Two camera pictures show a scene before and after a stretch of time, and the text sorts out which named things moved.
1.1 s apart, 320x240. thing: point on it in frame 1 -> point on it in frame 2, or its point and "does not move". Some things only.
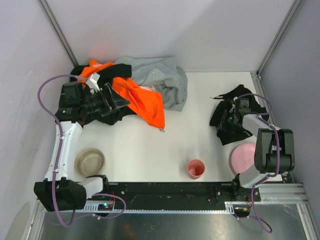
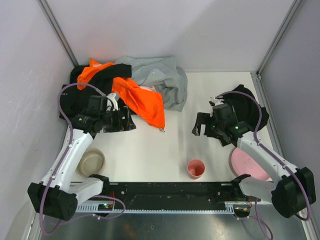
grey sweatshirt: [162, 74] does not move
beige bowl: [89, 162] does not move
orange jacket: [147, 102] does not move
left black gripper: [109, 96] -> [127, 119]
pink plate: [242, 157] does not move
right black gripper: [223, 122] -> [207, 124]
